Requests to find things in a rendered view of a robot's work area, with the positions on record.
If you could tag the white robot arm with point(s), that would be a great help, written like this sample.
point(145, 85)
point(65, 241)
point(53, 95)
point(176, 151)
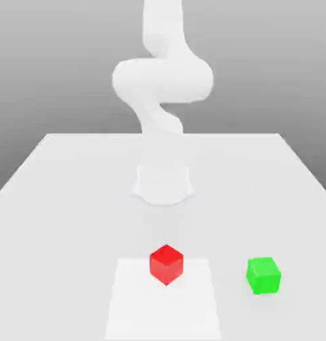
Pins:
point(163, 80)

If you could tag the small red cube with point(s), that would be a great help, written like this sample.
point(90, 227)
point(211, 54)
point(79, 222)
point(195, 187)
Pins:
point(166, 263)

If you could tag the small green cube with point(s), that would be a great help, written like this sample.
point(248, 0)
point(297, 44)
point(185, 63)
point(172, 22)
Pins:
point(263, 275)

